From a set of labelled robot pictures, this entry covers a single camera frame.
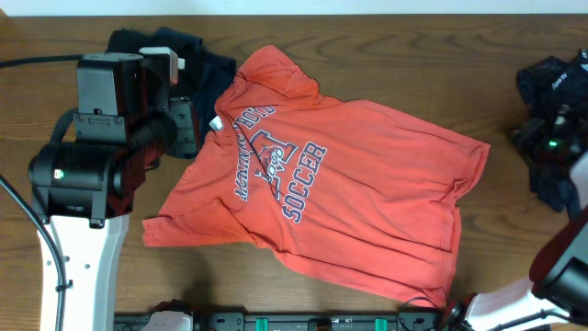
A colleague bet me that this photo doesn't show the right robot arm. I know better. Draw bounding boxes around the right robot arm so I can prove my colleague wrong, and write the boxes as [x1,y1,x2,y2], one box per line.
[440,118,587,330]

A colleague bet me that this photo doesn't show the orange-red soccer t-shirt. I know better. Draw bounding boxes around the orange-red soccer t-shirt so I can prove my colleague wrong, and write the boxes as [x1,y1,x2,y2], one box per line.
[143,45,490,306]

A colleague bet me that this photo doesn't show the black folded garment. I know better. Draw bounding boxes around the black folded garment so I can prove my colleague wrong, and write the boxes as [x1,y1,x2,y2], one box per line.
[106,29,152,53]

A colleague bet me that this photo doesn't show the black mesh sports garment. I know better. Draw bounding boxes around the black mesh sports garment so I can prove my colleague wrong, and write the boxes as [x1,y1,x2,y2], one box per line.
[510,49,587,219]

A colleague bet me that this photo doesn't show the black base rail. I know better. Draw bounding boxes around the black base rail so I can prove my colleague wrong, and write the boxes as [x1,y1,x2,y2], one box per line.
[114,312,447,331]

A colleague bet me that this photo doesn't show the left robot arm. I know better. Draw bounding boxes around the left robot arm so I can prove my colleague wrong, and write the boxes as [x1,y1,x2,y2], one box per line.
[28,47,200,330]

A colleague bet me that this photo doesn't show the navy blue folded garment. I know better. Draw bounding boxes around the navy blue folded garment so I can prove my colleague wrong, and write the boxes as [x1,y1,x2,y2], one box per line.
[151,28,236,144]

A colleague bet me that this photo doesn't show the left black cable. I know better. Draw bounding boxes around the left black cable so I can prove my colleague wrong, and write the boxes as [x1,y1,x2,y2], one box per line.
[0,54,84,331]

